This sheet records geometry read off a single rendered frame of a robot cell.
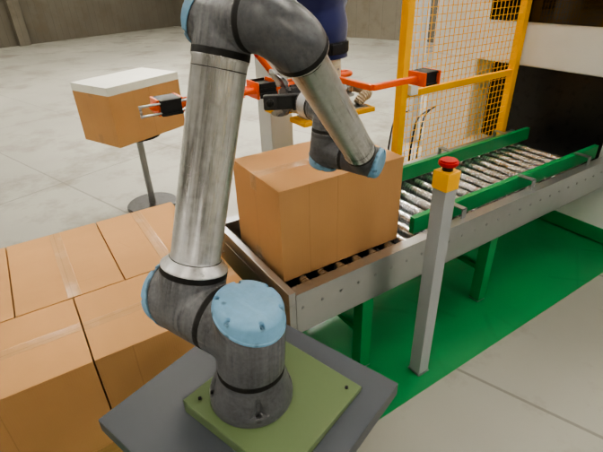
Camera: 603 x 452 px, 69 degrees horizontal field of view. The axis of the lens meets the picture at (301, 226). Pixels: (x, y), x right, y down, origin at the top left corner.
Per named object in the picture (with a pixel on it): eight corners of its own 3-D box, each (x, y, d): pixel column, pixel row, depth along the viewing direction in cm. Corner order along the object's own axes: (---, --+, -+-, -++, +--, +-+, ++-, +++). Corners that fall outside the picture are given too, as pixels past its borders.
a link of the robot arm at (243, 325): (257, 402, 89) (255, 336, 80) (195, 364, 96) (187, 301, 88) (298, 355, 100) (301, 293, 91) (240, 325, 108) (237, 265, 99)
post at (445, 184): (417, 360, 211) (446, 164, 161) (429, 369, 206) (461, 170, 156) (407, 367, 207) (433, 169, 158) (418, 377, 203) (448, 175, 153)
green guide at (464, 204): (589, 156, 281) (594, 143, 277) (607, 161, 273) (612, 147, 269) (407, 231, 207) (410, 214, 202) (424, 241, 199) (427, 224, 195)
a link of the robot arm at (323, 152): (334, 177, 131) (339, 134, 125) (301, 167, 136) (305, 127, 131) (348, 169, 138) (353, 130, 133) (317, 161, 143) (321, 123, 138)
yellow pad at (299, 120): (358, 106, 182) (359, 93, 179) (375, 111, 175) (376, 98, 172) (289, 122, 166) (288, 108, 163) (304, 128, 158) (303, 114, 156)
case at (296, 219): (344, 205, 233) (345, 132, 213) (397, 238, 203) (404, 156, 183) (240, 239, 206) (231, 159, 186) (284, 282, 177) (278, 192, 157)
